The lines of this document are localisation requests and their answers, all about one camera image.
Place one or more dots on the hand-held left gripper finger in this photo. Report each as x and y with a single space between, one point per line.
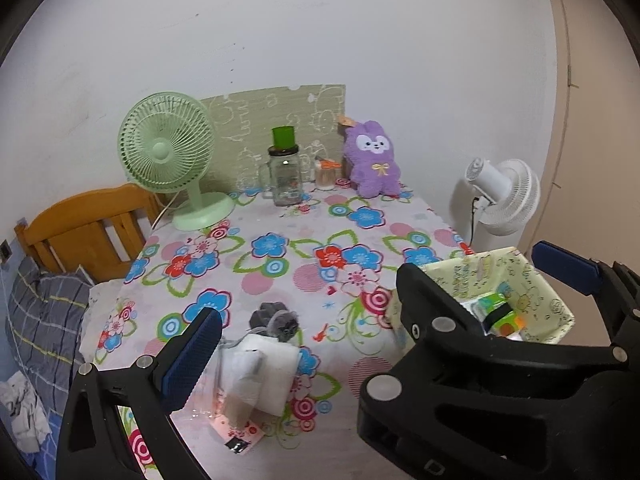
192 355

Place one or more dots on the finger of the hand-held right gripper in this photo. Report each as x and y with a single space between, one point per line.
565 266
425 300

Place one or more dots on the yellow patterned fabric basket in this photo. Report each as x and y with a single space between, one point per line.
545 290

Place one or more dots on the white cloth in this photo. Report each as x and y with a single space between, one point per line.
270 365
25 410

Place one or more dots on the clear pink printed plastic bag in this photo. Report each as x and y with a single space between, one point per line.
235 427

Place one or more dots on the grey sock bundle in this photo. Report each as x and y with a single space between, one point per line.
267 315

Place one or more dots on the white standing fan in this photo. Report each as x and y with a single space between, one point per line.
510 195

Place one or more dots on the floral tablecloth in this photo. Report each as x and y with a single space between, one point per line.
300 240

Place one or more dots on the purple plush toy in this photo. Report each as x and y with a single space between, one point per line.
372 160

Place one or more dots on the grey plaid pillow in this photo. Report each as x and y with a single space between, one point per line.
45 325

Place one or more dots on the small toothpick jar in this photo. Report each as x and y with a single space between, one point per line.
326 177

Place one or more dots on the wooden bed headboard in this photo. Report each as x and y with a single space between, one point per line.
85 225

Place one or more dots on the white crumpled cloth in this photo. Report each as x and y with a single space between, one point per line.
25 410

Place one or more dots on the glass jar mug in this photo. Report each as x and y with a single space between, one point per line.
285 180

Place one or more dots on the brown box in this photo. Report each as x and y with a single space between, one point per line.
344 122

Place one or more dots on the green desk fan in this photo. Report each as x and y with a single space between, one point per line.
162 152

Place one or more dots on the green plastic cup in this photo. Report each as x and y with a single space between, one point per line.
284 136

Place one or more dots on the green patterned board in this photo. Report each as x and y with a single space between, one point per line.
280 105

